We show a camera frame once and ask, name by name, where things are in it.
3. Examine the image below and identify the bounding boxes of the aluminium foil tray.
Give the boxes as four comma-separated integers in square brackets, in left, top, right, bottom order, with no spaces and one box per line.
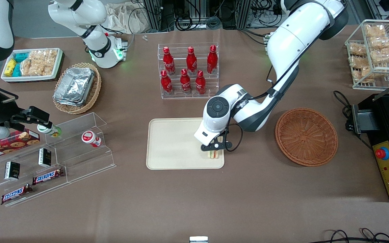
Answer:
[54,96,86,107]
[54,67,96,103]

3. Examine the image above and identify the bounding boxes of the beige plastic tray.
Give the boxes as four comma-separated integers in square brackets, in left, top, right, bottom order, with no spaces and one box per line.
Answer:
[146,117,225,170]

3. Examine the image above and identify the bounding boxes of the white rectangular snack tray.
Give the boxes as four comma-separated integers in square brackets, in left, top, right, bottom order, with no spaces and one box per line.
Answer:
[1,48,63,82]

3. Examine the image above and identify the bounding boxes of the light wicker basket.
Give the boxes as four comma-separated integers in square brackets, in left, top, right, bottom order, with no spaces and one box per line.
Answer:
[53,62,102,114]

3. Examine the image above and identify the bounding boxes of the brown wicker basket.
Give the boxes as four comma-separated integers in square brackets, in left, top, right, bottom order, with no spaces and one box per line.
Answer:
[275,108,339,167]

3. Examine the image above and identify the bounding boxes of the red cookie box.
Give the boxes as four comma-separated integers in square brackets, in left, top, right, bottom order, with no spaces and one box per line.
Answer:
[0,129,41,161]

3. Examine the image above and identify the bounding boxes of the green capped small bottle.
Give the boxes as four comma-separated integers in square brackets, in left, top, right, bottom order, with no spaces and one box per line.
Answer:
[37,124,62,138]

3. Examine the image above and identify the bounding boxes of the yellow snack pack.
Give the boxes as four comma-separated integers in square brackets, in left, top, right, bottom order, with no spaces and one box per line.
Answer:
[4,59,17,77]

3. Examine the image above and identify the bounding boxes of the small black box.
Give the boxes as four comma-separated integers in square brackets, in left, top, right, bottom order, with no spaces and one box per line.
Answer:
[38,148,52,168]
[4,161,21,180]

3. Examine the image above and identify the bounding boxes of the rice cracker pack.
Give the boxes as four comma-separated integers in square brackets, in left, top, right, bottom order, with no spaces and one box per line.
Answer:
[29,50,58,63]
[20,60,54,77]

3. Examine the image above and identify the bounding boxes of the clear acrylic stepped shelf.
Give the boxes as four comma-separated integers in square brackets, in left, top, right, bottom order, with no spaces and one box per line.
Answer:
[0,133,69,207]
[44,112,116,185]

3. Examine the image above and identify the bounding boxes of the clear acrylic bottle rack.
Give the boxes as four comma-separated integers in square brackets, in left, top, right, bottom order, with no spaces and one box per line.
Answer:
[158,43,219,99]

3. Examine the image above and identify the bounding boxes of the red cola bottle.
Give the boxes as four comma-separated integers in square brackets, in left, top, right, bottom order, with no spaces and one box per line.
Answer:
[186,47,198,76]
[207,45,218,75]
[163,47,176,76]
[180,69,192,95]
[195,70,207,95]
[160,70,174,95]

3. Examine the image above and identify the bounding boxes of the snickers bar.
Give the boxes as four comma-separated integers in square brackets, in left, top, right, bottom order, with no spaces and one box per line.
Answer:
[32,168,65,186]
[1,184,33,205]

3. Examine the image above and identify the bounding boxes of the red capped yogurt bottle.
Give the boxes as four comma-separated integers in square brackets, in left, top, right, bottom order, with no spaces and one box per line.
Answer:
[81,131,102,148]

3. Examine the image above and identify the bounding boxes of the black equipment rack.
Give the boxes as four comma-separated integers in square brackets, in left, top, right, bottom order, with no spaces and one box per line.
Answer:
[140,0,284,31]

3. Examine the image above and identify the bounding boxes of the white plastic bag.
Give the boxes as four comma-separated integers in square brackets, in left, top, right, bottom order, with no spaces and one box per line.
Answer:
[105,3,148,34]

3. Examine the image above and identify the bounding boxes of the clear bagged fried snack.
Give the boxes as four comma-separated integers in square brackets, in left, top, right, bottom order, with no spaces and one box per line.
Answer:
[369,35,389,50]
[353,66,384,83]
[349,43,367,57]
[365,24,387,38]
[349,56,372,69]
[370,47,389,64]

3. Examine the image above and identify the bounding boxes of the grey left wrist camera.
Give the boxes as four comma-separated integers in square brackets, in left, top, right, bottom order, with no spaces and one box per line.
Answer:
[200,136,233,152]

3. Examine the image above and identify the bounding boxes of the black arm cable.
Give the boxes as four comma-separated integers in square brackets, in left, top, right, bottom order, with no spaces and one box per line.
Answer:
[227,51,304,152]

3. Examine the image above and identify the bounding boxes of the black looped table cable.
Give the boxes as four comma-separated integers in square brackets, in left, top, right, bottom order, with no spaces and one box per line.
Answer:
[333,90,354,117]

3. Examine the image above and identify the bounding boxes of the white wire rack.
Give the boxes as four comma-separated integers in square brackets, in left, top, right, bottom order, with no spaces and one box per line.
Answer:
[345,19,389,90]

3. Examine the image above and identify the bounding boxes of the black floor cables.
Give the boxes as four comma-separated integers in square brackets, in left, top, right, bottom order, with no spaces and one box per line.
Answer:
[317,228,389,243]

